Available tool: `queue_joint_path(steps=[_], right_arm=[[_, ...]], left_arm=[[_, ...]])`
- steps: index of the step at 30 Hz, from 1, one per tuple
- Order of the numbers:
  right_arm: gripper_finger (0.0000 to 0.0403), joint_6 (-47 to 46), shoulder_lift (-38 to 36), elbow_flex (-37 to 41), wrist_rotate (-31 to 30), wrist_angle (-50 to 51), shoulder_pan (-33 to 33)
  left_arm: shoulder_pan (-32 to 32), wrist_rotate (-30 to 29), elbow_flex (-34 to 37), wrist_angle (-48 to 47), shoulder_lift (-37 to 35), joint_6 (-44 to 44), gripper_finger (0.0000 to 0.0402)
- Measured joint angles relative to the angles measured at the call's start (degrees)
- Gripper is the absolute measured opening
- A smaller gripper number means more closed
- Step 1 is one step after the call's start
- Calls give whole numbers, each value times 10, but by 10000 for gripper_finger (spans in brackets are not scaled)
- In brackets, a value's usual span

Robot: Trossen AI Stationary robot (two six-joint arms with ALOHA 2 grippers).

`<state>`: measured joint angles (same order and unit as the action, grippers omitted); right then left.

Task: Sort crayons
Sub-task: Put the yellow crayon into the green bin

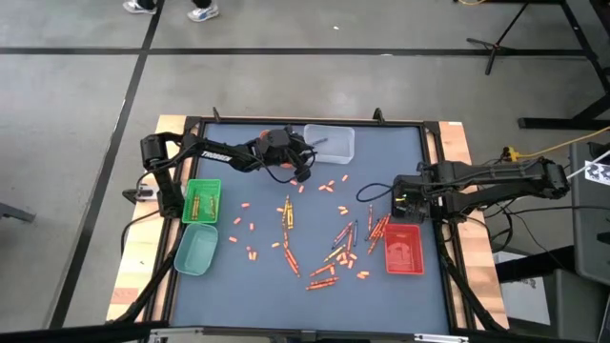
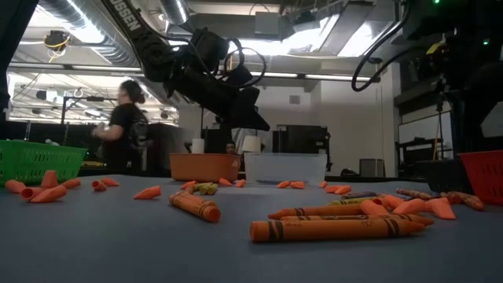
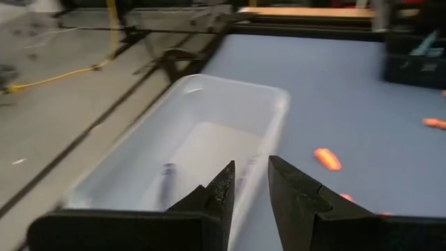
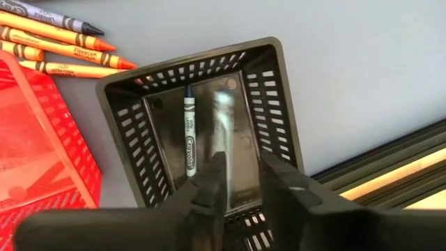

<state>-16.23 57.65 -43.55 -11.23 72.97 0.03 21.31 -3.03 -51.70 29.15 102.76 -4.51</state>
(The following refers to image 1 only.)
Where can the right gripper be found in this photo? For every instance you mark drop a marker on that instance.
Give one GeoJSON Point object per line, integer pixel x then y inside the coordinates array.
{"type": "Point", "coordinates": [412, 190]}

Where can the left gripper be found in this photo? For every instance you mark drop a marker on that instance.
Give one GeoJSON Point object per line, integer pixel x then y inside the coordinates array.
{"type": "Point", "coordinates": [278, 145]}

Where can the blue crayon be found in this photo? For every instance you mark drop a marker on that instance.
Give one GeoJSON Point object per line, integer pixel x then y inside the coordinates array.
{"type": "Point", "coordinates": [319, 141]}

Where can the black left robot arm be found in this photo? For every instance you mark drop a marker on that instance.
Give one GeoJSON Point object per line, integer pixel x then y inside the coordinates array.
{"type": "Point", "coordinates": [214, 156]}

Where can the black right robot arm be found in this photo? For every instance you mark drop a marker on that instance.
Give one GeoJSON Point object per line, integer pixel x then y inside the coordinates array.
{"type": "Point", "coordinates": [500, 176]}

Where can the orange plastic bin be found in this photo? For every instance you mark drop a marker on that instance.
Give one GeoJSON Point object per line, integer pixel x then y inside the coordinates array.
{"type": "Point", "coordinates": [287, 166]}

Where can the clear plastic bin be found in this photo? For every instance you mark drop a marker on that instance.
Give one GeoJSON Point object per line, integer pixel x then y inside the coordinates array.
{"type": "Point", "coordinates": [333, 150]}

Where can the red mesh basket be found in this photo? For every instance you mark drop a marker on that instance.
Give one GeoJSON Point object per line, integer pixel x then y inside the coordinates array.
{"type": "Point", "coordinates": [403, 248]}

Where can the green mesh basket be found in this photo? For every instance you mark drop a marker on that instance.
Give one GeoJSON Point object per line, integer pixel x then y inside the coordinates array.
{"type": "Point", "coordinates": [202, 190]}

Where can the yellow power plug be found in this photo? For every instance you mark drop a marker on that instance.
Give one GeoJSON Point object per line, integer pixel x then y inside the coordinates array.
{"type": "Point", "coordinates": [511, 153]}

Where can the teal plastic bin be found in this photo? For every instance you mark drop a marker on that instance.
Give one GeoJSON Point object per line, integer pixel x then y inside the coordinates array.
{"type": "Point", "coordinates": [196, 250]}

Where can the white box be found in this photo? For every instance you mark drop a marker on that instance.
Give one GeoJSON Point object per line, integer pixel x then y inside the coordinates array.
{"type": "Point", "coordinates": [522, 295]}

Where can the person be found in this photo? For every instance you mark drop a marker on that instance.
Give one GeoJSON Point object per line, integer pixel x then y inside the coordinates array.
{"type": "Point", "coordinates": [205, 13]}

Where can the black tripod stand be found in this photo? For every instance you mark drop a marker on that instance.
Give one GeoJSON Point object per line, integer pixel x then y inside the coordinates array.
{"type": "Point", "coordinates": [498, 46]}

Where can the grey cabinet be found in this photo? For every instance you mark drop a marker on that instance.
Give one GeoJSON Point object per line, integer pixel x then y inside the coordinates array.
{"type": "Point", "coordinates": [591, 228]}

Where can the white printed tag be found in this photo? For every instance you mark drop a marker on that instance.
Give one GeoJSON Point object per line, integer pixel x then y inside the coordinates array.
{"type": "Point", "coordinates": [598, 172]}

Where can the grey box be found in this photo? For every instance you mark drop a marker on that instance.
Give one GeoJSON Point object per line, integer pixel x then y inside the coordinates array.
{"type": "Point", "coordinates": [576, 305]}

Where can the grey chair base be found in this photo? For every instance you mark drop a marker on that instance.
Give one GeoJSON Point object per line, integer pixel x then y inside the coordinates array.
{"type": "Point", "coordinates": [16, 213]}

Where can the black metal table frame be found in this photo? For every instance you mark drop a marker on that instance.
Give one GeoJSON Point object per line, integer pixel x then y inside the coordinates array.
{"type": "Point", "coordinates": [238, 120]}

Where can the black desk frame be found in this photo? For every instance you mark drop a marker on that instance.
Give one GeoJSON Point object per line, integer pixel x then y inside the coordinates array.
{"type": "Point", "coordinates": [548, 124]}

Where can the grey camera bracket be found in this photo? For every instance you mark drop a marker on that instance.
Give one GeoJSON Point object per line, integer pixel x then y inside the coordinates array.
{"type": "Point", "coordinates": [308, 336]}

